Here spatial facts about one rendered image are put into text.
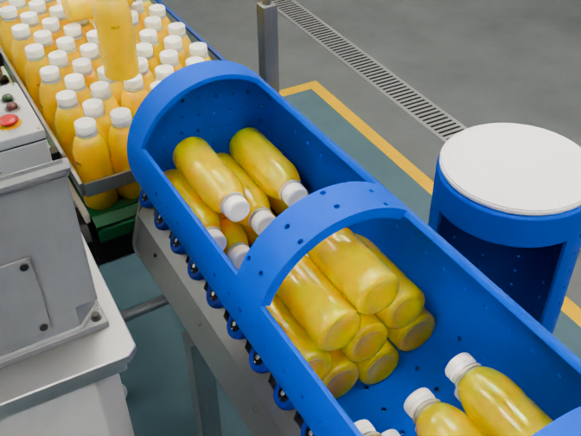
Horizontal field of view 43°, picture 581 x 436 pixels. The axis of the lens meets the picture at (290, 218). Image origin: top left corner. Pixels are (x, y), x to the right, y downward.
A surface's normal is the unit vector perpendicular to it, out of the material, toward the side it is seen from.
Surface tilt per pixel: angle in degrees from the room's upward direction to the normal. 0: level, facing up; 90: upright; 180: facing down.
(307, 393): 78
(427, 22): 0
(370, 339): 91
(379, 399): 2
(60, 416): 90
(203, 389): 90
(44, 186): 90
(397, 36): 0
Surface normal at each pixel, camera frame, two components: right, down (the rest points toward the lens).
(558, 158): -0.01, -0.77
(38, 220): 0.50, 0.54
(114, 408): 0.96, 0.18
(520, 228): -0.15, 0.63
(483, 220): -0.57, 0.52
